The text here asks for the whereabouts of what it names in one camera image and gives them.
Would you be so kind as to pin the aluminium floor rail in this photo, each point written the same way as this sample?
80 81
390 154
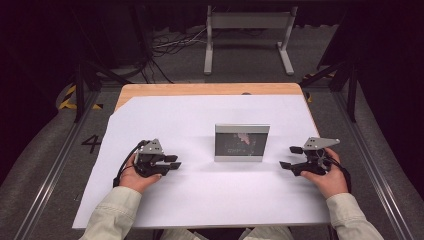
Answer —
376 180
50 176

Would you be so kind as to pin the yellow black hazard tape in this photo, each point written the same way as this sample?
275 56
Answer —
68 100

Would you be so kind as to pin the person's right leg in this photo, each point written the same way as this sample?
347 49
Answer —
266 234

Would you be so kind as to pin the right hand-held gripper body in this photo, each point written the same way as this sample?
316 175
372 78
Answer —
315 163

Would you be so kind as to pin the person's leg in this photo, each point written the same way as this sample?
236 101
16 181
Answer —
266 234
181 235

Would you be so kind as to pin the black tripod stand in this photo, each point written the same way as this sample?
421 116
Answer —
80 86
351 90

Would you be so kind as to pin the person's left hand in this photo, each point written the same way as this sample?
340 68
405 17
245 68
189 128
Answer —
133 181

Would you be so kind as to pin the person's left leg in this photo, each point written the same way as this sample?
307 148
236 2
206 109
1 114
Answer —
181 235

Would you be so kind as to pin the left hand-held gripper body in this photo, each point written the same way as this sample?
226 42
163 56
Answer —
150 160

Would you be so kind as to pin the person's right hand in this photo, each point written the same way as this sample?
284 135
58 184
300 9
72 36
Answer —
330 181

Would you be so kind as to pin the white metal stand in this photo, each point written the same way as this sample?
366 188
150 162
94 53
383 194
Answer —
248 20

